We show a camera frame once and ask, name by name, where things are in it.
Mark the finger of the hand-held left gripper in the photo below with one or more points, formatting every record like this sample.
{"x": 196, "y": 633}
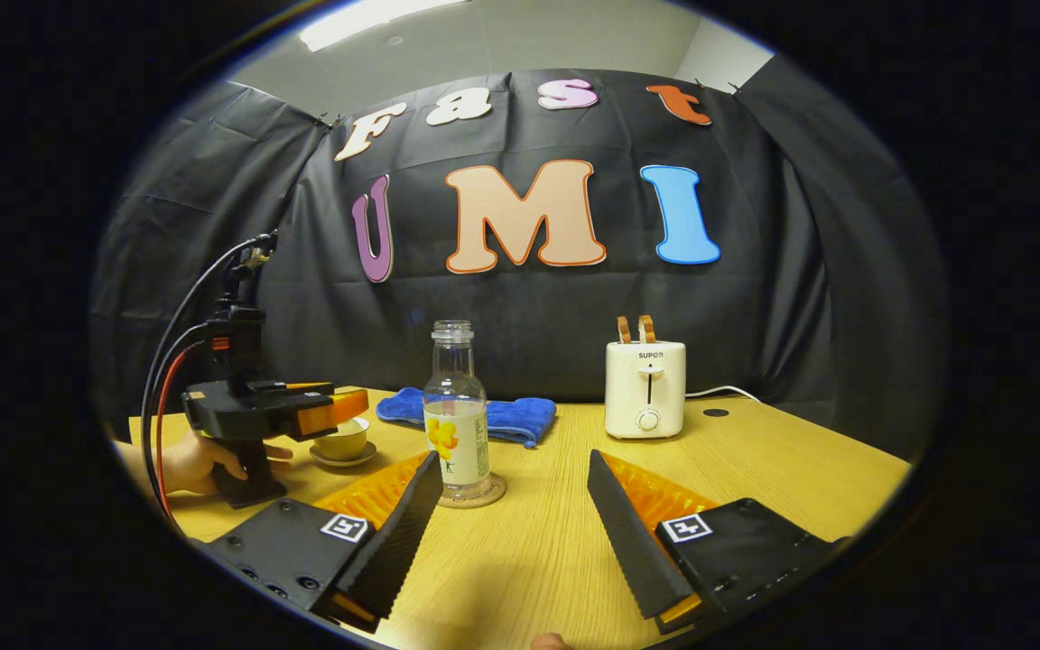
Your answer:
{"x": 294, "y": 389}
{"x": 330, "y": 411}

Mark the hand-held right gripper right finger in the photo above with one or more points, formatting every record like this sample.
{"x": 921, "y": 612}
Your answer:
{"x": 636, "y": 542}

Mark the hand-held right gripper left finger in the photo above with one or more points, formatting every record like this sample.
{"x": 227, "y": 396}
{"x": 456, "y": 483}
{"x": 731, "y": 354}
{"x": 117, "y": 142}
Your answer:
{"x": 394, "y": 542}

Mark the cream ceramic teacup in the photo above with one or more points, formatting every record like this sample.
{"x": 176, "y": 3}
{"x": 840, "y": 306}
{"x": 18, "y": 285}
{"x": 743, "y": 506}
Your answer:
{"x": 344, "y": 444}

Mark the round cork coaster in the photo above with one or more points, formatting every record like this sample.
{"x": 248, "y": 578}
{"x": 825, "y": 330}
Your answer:
{"x": 495, "y": 492}

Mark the clear glass water bottle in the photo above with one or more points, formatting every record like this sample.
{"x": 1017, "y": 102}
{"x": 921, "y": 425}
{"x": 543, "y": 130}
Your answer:
{"x": 455, "y": 433}

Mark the white toaster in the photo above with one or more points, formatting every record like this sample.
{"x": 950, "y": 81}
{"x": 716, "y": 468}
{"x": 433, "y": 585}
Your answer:
{"x": 642, "y": 393}

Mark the blue towel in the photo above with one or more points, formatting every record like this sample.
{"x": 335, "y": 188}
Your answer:
{"x": 520, "y": 417}

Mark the black backdrop cloth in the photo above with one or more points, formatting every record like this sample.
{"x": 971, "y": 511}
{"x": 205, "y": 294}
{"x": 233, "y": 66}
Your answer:
{"x": 213, "y": 226}

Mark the toast slice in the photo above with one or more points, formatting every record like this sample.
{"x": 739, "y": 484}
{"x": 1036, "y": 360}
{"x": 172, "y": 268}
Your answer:
{"x": 645, "y": 329}
{"x": 625, "y": 330}

